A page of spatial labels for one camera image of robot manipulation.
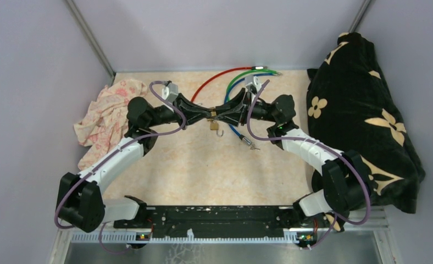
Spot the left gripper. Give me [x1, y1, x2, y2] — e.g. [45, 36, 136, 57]
[149, 95, 214, 132]

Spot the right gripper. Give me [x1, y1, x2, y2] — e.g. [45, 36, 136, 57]
[212, 90, 276, 128]

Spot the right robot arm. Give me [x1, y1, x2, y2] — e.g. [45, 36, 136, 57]
[214, 88, 371, 227]

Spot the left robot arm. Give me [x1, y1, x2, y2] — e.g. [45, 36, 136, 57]
[54, 94, 218, 233]

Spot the small key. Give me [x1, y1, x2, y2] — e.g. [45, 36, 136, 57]
[249, 142, 260, 150]

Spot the small brass padlock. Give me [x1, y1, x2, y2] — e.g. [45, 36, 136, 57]
[209, 120, 224, 137]

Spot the pink patterned cloth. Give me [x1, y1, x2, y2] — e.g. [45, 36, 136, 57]
[73, 79, 148, 171]

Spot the black floral blanket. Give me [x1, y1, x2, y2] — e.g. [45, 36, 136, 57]
[306, 32, 426, 214]

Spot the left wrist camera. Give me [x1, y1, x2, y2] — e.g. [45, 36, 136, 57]
[162, 81, 179, 103]

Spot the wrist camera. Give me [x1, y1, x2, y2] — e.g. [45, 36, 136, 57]
[162, 81, 179, 103]
[244, 75, 262, 95]

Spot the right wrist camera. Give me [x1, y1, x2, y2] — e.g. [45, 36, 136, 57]
[244, 75, 262, 95]

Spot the blue cable lock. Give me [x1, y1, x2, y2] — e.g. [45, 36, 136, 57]
[224, 72, 280, 144]

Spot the green cable lock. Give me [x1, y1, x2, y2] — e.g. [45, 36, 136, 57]
[224, 68, 282, 102]

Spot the red cable lock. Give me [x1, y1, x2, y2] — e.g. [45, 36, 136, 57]
[191, 65, 269, 102]

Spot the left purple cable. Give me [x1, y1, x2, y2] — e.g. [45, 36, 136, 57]
[53, 80, 187, 255]

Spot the purple cable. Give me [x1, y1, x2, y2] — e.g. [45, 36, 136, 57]
[53, 80, 187, 255]
[245, 79, 373, 251]

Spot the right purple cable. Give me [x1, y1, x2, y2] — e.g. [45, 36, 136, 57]
[245, 79, 373, 251]

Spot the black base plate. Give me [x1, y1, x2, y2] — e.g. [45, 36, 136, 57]
[113, 205, 329, 239]

